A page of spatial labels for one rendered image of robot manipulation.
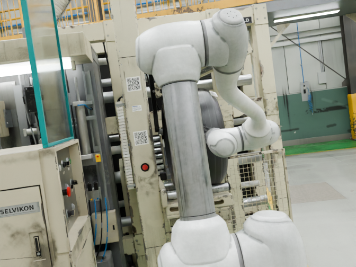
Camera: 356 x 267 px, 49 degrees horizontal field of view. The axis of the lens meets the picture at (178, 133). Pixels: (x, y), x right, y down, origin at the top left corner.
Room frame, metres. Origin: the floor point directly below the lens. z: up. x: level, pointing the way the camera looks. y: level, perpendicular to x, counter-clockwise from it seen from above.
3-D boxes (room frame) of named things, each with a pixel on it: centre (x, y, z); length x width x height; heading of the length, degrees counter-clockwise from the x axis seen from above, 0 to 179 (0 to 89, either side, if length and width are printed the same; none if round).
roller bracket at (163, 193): (2.20, 0.13, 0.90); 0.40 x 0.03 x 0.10; 6
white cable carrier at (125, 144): (2.13, 0.29, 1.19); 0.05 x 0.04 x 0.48; 6
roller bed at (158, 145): (2.57, 0.21, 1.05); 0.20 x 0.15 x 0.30; 96
